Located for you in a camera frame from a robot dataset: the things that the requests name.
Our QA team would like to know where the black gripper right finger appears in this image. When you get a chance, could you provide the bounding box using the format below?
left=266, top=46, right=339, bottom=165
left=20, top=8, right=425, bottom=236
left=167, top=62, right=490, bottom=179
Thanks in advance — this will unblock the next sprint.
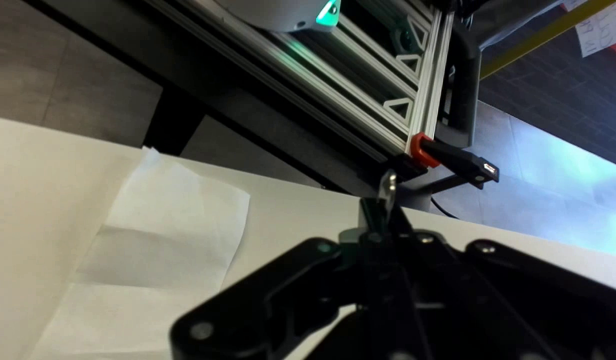
left=385, top=199, right=616, bottom=360

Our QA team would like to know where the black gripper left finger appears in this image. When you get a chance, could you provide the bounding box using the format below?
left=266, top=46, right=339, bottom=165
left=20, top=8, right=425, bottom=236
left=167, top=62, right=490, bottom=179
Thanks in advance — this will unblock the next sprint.
left=170, top=197, right=394, bottom=360

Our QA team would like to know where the white paper towel strip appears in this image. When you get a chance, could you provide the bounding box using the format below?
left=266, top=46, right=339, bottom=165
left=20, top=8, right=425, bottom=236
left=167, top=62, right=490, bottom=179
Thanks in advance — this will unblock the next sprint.
left=26, top=147, right=254, bottom=360

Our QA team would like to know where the black orange bar clamp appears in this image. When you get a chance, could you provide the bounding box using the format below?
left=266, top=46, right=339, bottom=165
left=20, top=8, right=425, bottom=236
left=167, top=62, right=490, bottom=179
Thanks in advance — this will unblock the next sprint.
left=406, top=131, right=502, bottom=195

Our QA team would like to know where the white paper sheet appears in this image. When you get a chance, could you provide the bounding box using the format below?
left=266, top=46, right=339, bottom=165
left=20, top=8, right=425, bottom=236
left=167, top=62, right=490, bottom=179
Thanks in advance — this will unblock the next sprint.
left=571, top=0, right=616, bottom=61

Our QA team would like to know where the aluminium extrusion frame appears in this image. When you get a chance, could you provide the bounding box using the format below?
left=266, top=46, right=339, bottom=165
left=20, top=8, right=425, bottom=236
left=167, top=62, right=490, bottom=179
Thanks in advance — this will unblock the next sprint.
left=24, top=0, right=483, bottom=201

